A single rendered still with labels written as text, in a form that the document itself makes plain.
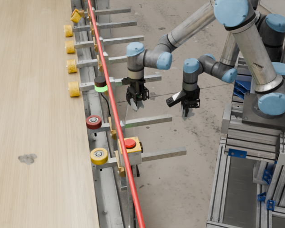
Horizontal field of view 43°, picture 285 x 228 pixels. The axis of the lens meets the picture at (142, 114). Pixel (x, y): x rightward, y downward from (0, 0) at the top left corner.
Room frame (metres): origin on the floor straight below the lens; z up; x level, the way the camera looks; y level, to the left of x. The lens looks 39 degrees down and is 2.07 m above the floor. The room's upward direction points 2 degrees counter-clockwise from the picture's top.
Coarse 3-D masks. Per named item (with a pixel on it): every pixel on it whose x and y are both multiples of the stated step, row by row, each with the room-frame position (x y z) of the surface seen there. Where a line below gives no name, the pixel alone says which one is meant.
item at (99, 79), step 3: (96, 78) 1.40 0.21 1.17; (99, 78) 1.40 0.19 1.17; (102, 78) 1.40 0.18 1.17; (96, 81) 1.37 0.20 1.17; (99, 81) 1.37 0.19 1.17; (102, 81) 1.37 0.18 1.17; (99, 87) 1.36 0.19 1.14; (108, 93) 1.38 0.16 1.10; (102, 96) 1.39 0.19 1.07; (105, 99) 1.39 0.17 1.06; (108, 105) 1.39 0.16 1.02; (108, 108) 1.39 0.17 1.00
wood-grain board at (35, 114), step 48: (0, 0) 3.11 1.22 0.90; (48, 0) 3.08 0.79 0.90; (0, 48) 2.22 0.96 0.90; (48, 48) 2.20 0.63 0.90; (0, 96) 1.65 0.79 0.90; (48, 96) 1.64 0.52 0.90; (0, 144) 1.26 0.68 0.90; (48, 144) 1.25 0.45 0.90; (0, 192) 0.97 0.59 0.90; (48, 192) 0.96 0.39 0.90
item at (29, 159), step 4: (20, 156) 1.16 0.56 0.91; (24, 156) 1.16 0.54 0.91; (28, 156) 1.16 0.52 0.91; (32, 156) 1.16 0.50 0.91; (36, 156) 1.17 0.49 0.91; (20, 160) 1.14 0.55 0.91; (24, 160) 1.14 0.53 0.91; (28, 160) 1.13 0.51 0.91; (32, 160) 1.14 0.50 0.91; (28, 164) 1.12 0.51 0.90
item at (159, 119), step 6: (168, 114) 1.50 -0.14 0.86; (126, 120) 1.46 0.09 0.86; (132, 120) 1.46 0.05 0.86; (138, 120) 1.46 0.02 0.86; (144, 120) 1.46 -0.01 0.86; (150, 120) 1.46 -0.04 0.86; (156, 120) 1.46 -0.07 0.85; (162, 120) 1.47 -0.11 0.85; (168, 120) 1.47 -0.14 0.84; (102, 126) 1.42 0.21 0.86; (108, 126) 1.42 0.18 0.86; (126, 126) 1.43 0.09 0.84; (132, 126) 1.44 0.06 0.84; (96, 132) 1.40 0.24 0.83
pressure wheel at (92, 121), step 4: (92, 116) 1.44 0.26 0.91; (96, 116) 1.44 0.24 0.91; (88, 120) 1.41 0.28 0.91; (92, 120) 1.41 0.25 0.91; (96, 120) 1.41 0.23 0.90; (100, 120) 1.41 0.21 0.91; (88, 124) 1.38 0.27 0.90; (92, 124) 1.38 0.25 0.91; (96, 124) 1.38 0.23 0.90; (100, 124) 1.40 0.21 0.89; (92, 128) 1.38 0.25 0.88; (96, 128) 1.38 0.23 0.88
